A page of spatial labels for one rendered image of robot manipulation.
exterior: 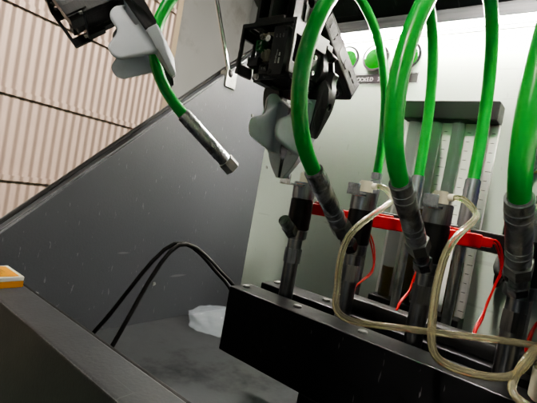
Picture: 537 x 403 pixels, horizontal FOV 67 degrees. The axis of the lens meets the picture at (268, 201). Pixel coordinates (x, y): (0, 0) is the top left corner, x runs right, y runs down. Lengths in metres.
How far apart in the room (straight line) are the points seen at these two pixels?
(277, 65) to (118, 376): 0.30
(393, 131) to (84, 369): 0.28
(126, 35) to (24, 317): 0.30
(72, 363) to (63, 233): 0.33
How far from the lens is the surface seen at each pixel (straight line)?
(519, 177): 0.29
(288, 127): 0.43
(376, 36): 0.69
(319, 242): 0.81
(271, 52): 0.43
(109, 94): 2.93
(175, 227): 0.77
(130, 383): 0.34
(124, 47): 0.49
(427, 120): 0.61
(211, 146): 0.52
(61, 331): 0.42
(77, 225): 0.67
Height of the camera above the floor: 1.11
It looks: 2 degrees down
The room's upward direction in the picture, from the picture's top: 10 degrees clockwise
